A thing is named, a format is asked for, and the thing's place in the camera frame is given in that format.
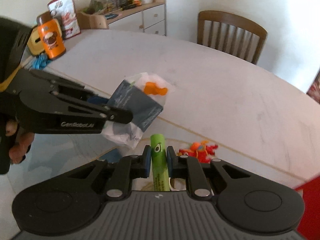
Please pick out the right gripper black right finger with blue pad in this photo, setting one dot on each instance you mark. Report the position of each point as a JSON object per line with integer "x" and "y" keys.
{"x": 192, "y": 171}

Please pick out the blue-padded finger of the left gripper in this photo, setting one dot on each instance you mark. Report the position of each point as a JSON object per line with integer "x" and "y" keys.
{"x": 98, "y": 100}

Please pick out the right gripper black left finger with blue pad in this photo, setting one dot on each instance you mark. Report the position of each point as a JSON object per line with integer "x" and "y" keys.
{"x": 126, "y": 170}

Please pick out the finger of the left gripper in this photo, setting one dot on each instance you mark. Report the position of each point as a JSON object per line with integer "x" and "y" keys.
{"x": 117, "y": 115}

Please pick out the red orange keychain toy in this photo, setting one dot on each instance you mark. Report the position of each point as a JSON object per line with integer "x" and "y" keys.
{"x": 202, "y": 151}

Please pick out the green lip balm tube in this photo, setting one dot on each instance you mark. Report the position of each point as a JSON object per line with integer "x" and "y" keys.
{"x": 159, "y": 163}

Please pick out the white tissue pack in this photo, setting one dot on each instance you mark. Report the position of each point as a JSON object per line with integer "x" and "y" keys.
{"x": 144, "y": 95}

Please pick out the red white cardboard box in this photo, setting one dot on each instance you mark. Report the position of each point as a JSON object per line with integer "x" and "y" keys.
{"x": 309, "y": 225}

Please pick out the person's left hand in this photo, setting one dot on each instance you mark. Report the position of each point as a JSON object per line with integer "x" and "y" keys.
{"x": 22, "y": 144}

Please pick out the blue cloth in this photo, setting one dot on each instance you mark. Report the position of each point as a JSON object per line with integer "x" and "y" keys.
{"x": 40, "y": 62}

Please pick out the yellow teal tissue holder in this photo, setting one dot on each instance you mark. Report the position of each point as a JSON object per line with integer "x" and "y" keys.
{"x": 34, "y": 43}

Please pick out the orange brown bottle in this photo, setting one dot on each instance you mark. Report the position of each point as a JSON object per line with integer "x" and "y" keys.
{"x": 50, "y": 35}

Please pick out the cardboard box on sideboard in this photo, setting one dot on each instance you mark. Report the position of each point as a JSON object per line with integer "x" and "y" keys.
{"x": 87, "y": 21}

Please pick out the white drawer sideboard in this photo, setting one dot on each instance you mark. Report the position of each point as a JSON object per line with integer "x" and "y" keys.
{"x": 148, "y": 18}

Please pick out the red white snack bag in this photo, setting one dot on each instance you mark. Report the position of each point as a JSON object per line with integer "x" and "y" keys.
{"x": 64, "y": 11}

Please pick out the brown wooden chair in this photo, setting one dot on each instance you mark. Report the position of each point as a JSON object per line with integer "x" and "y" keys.
{"x": 231, "y": 34}

